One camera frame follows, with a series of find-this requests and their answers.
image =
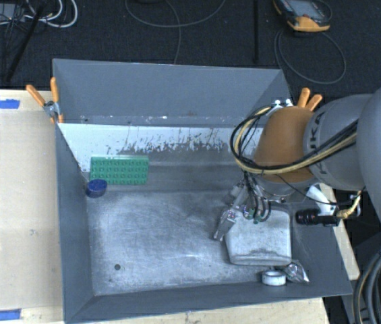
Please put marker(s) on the dark blue cup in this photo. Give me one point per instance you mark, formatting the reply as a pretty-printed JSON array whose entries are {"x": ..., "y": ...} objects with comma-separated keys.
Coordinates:
[{"x": 96, "y": 188}]

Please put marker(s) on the green flat block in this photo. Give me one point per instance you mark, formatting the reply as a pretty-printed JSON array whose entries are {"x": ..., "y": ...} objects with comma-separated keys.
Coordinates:
[{"x": 119, "y": 170}]

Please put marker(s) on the grey metal bin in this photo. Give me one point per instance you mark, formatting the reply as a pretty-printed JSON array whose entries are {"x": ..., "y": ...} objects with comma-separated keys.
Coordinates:
[{"x": 163, "y": 235}]

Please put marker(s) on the clear crumpled plastic wrapper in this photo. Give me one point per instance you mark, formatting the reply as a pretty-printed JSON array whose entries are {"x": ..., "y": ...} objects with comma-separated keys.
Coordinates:
[{"x": 296, "y": 272}]

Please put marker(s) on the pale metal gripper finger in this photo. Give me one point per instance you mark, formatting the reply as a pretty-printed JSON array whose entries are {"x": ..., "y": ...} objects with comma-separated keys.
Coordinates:
[
  {"x": 228, "y": 227},
  {"x": 221, "y": 222}
]

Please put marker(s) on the black cylinder on white bracket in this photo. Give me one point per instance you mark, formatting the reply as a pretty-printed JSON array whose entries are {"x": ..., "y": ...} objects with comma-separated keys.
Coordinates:
[{"x": 311, "y": 216}]

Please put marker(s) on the white tape roll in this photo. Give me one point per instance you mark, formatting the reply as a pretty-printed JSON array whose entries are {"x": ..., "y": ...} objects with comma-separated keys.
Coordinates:
[{"x": 273, "y": 278}]

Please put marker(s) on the white plastic container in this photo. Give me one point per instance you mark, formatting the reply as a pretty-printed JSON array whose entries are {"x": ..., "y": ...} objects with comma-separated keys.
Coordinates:
[{"x": 261, "y": 241}]

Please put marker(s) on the pale wood flat board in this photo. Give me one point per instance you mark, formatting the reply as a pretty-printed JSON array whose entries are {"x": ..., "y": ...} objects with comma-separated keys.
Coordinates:
[{"x": 28, "y": 208}]

